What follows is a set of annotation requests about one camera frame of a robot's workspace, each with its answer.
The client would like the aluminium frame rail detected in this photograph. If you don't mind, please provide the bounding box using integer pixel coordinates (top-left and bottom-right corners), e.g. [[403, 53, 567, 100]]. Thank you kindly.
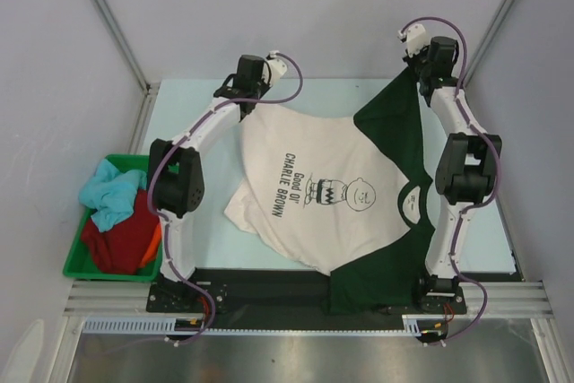
[[63, 281, 554, 318]]

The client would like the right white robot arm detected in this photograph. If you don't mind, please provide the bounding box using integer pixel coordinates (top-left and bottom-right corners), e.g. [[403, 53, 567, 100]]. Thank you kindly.
[[399, 24, 502, 314]]

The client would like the light blue t-shirt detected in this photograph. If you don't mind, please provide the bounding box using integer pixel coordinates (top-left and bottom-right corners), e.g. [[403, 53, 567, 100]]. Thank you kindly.
[[78, 159, 147, 232]]

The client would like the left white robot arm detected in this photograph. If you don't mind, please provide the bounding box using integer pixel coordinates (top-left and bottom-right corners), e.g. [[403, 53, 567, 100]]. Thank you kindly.
[[147, 54, 288, 311]]

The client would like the aluminium corner post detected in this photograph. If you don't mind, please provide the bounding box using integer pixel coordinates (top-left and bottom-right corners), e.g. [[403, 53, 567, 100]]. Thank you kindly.
[[463, 0, 517, 87], [62, 0, 152, 92]]

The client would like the dark red t-shirt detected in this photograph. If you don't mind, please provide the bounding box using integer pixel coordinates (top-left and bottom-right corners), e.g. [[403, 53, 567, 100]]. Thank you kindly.
[[80, 190, 160, 275]]

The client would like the grey slotted cable duct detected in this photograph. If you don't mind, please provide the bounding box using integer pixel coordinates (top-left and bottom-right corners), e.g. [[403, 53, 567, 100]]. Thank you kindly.
[[83, 317, 446, 337]]

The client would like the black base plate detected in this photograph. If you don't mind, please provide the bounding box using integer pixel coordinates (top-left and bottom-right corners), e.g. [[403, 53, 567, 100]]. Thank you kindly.
[[146, 268, 447, 331]]

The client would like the right aluminium corner post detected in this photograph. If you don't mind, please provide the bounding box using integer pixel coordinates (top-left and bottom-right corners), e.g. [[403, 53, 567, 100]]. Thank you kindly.
[[463, 0, 517, 87]]

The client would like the white and green t-shirt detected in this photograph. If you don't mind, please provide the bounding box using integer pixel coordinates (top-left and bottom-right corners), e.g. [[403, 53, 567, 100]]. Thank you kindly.
[[225, 70, 435, 315]]

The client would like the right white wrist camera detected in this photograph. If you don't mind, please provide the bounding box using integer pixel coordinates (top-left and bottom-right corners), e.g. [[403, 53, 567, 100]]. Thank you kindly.
[[397, 23, 431, 57]]

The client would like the left aluminium corner post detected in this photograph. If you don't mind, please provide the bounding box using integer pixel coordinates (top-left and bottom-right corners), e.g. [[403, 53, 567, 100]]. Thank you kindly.
[[62, 0, 152, 92]]

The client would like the orange t-shirt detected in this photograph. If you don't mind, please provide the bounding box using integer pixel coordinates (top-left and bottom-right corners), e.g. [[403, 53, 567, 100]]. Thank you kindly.
[[138, 223, 162, 269]]

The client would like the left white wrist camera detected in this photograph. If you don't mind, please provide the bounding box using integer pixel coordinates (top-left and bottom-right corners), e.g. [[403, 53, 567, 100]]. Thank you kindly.
[[262, 50, 288, 87]]

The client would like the green plastic bin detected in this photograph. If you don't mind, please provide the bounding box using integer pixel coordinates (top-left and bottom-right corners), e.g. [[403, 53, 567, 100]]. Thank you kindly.
[[63, 154, 162, 283]]

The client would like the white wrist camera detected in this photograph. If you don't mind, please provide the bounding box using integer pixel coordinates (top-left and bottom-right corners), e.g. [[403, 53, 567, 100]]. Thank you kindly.
[[397, 23, 431, 57], [262, 50, 288, 87]]

